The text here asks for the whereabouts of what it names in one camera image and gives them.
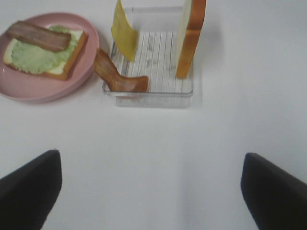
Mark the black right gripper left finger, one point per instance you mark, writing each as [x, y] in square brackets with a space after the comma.
[28, 194]

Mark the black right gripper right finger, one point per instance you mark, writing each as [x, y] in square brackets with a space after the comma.
[276, 199]

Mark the green lettuce leaf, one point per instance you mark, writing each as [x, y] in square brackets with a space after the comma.
[36, 60]

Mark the brown bacon strip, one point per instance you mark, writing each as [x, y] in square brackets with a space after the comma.
[39, 36]
[107, 71]

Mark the bread slice with brown crust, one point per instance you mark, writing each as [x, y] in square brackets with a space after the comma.
[60, 73]

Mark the pink round plate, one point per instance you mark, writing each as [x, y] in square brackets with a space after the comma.
[39, 89]

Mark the yellow cheese slice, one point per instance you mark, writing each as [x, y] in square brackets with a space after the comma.
[124, 36]

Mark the upright bread slice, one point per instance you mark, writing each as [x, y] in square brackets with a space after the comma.
[188, 35]

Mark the clear plastic right container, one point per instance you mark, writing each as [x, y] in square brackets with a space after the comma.
[155, 58]

